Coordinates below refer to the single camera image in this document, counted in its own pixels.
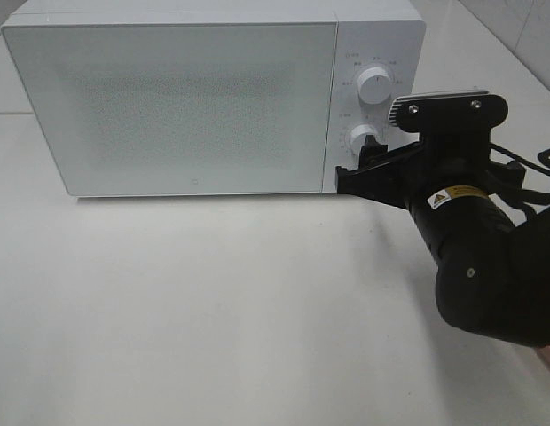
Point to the lower white timer knob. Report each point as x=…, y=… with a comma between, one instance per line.
x=356, y=139

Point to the white microwave door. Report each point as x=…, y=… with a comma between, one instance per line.
x=174, y=110

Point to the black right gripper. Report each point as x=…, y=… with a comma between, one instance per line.
x=435, y=170

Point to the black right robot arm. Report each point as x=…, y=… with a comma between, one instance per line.
x=489, y=236

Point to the white microwave oven body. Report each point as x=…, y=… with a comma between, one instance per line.
x=388, y=33

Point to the upper white power knob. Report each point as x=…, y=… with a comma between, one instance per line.
x=374, y=84

